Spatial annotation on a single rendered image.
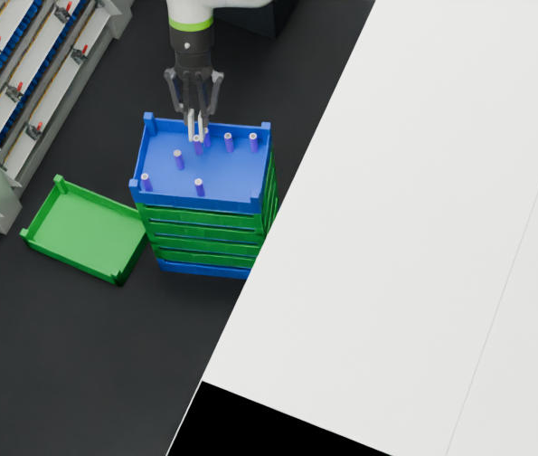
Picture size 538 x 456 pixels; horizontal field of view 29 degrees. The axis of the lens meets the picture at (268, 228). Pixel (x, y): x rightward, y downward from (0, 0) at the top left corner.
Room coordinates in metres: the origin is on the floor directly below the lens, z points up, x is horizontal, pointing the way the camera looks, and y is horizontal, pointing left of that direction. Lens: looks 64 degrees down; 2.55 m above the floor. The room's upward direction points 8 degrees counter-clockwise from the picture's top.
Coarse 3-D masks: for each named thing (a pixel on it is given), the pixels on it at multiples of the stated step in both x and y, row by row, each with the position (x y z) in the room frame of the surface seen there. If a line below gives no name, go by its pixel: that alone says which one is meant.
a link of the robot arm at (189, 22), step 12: (168, 0) 1.36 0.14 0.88; (180, 0) 1.34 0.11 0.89; (192, 0) 1.34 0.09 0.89; (204, 0) 1.34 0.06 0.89; (216, 0) 1.34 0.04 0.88; (168, 12) 1.36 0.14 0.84; (180, 12) 1.34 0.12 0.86; (192, 12) 1.33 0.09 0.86; (204, 12) 1.34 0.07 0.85; (180, 24) 1.33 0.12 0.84; (192, 24) 1.32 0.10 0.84; (204, 24) 1.33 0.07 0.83
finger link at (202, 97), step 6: (198, 72) 1.30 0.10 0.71; (198, 78) 1.29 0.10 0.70; (198, 84) 1.28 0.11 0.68; (204, 84) 1.29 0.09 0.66; (198, 90) 1.28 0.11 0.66; (204, 90) 1.28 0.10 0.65; (204, 96) 1.27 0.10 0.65; (204, 102) 1.26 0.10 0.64; (204, 108) 1.26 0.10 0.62; (204, 114) 1.25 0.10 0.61
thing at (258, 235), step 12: (156, 228) 1.16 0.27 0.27; (168, 228) 1.16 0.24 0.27; (180, 228) 1.15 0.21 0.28; (192, 228) 1.14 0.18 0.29; (204, 228) 1.13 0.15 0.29; (216, 228) 1.13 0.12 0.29; (228, 228) 1.15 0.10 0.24; (264, 228) 1.11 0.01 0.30; (240, 240) 1.11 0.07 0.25; (252, 240) 1.10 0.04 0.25; (264, 240) 1.10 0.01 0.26
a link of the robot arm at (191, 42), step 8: (176, 32) 1.33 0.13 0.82; (184, 32) 1.32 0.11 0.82; (192, 32) 1.32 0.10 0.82; (200, 32) 1.32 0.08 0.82; (208, 32) 1.32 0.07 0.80; (176, 40) 1.32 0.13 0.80; (184, 40) 1.31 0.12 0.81; (192, 40) 1.31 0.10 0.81; (200, 40) 1.31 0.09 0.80; (208, 40) 1.32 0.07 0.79; (176, 48) 1.31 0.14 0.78; (184, 48) 1.30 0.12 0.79; (192, 48) 1.30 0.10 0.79; (200, 48) 1.30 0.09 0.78; (208, 48) 1.31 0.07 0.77
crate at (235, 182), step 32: (160, 128) 1.35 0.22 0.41; (224, 128) 1.31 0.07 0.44; (256, 128) 1.29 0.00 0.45; (160, 160) 1.27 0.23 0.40; (192, 160) 1.26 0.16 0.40; (224, 160) 1.25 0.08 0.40; (256, 160) 1.24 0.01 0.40; (160, 192) 1.19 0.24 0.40; (192, 192) 1.18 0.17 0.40; (224, 192) 1.16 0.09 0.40; (256, 192) 1.11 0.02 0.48
